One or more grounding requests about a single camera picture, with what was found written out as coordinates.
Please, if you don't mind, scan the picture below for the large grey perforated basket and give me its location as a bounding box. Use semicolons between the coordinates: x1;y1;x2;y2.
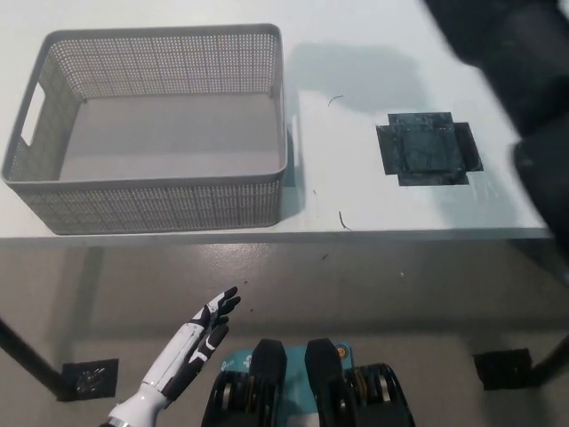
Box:
0;22;300;236

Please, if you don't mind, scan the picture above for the black tape patch on table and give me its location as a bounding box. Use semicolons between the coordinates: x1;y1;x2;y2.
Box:
375;111;485;188

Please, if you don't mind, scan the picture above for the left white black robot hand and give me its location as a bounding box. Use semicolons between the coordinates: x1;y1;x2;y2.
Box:
140;286;242;398

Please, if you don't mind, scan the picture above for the black table leg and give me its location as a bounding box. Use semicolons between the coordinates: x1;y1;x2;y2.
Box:
0;316;68;399
528;327;569;389

